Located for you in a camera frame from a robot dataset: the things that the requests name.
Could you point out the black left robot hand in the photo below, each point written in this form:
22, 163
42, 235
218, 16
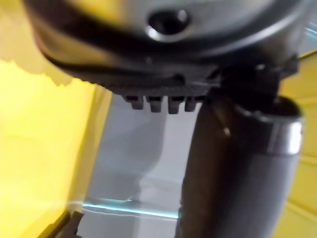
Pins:
237, 173

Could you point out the dark plastic housing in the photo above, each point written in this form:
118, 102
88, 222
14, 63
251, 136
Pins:
75, 224

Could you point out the yellow ribbed shelf frame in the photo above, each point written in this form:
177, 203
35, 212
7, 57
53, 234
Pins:
308, 173

